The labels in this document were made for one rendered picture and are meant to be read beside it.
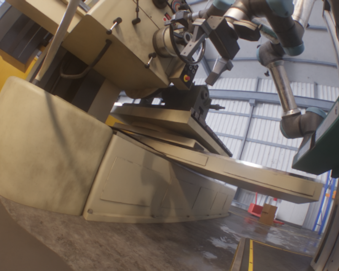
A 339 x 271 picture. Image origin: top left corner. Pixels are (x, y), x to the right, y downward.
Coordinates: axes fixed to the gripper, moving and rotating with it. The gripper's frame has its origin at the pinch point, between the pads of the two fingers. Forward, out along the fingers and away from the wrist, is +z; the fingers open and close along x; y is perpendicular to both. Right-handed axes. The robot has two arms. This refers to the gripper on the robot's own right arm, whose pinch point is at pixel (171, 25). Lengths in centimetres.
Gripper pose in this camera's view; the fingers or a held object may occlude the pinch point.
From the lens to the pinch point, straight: 102.4
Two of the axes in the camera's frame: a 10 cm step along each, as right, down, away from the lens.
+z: -7.4, -1.7, 6.5
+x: -6.6, 0.3, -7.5
